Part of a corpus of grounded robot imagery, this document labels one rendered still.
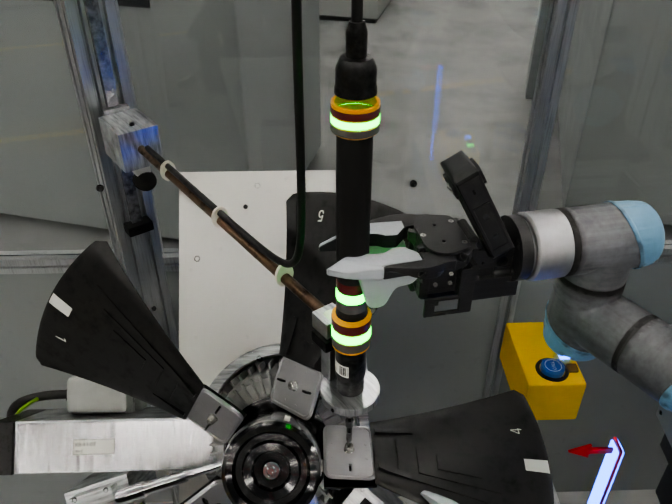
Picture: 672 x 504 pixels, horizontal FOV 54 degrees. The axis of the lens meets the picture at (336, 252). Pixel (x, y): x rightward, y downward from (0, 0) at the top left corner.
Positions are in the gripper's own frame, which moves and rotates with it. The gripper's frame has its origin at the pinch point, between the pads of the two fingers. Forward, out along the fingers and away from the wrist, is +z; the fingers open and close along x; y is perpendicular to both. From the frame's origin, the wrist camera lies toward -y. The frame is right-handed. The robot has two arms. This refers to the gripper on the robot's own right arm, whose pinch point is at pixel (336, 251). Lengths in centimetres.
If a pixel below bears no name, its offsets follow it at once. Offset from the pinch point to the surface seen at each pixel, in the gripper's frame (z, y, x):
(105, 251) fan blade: 25.0, 8.1, 16.8
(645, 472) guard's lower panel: -110, 135, 53
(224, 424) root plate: 13.4, 28.9, 5.3
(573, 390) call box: -44, 44, 14
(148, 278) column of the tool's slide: 27, 46, 63
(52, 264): 50, 52, 80
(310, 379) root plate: 2.0, 23.3, 5.6
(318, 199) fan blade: -2.4, 7.5, 23.1
